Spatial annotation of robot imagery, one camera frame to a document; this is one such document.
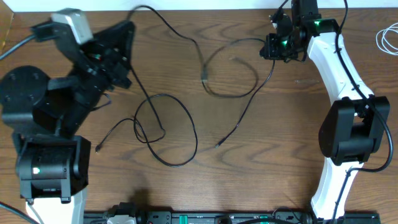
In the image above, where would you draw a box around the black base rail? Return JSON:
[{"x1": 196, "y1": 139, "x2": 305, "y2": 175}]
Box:
[{"x1": 83, "y1": 202, "x2": 381, "y2": 224}]

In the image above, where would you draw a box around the white cable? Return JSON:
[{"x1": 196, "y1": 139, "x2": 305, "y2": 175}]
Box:
[{"x1": 375, "y1": 26, "x2": 398, "y2": 57}]

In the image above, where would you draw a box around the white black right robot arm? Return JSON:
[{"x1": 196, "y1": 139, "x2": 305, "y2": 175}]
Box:
[{"x1": 259, "y1": 0, "x2": 392, "y2": 223}]

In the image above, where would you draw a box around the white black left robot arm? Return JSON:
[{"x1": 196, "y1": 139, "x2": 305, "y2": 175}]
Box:
[{"x1": 1, "y1": 21, "x2": 135, "y2": 223}]

